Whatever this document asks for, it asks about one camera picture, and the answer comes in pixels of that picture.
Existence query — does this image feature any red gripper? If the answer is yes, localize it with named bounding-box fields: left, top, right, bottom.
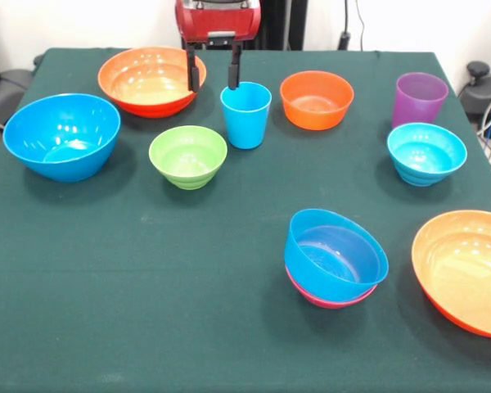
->
left=174, top=0, right=263, bottom=94

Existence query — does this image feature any blue cup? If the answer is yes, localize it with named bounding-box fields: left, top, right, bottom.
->
left=219, top=81, right=273, bottom=150

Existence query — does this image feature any green ribbed bowl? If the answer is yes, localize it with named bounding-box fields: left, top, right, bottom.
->
left=148, top=125, right=228, bottom=191

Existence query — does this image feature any medium blue bowl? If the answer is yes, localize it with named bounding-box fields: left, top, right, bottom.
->
left=283, top=208, right=390, bottom=304

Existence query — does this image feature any pink bowl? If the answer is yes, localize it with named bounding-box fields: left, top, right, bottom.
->
left=286, top=265, right=379, bottom=309

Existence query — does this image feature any large orange bowl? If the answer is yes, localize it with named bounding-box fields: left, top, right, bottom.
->
left=97, top=45, right=208, bottom=120
left=411, top=210, right=491, bottom=340

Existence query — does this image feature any small orange bowl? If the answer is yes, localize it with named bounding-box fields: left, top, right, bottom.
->
left=279, top=70, right=355, bottom=131

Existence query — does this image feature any large blue bowl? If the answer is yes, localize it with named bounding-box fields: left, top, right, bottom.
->
left=2, top=93, right=122, bottom=183

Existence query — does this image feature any purple cup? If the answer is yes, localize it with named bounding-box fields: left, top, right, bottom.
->
left=391, top=72, right=450, bottom=130

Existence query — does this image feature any dark green tablecloth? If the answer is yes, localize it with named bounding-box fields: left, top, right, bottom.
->
left=0, top=47, right=491, bottom=393

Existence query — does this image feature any light blue ribbed bowl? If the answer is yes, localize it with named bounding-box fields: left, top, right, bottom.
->
left=386, top=123, right=468, bottom=187

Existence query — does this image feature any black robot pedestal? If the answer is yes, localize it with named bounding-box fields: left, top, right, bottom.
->
left=178, top=0, right=308, bottom=52

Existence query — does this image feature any black cable with plug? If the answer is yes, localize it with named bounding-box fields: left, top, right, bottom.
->
left=337, top=0, right=367, bottom=51

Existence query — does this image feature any dark grey pedestal foot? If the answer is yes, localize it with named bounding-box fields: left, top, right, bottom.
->
left=457, top=61, right=491, bottom=126

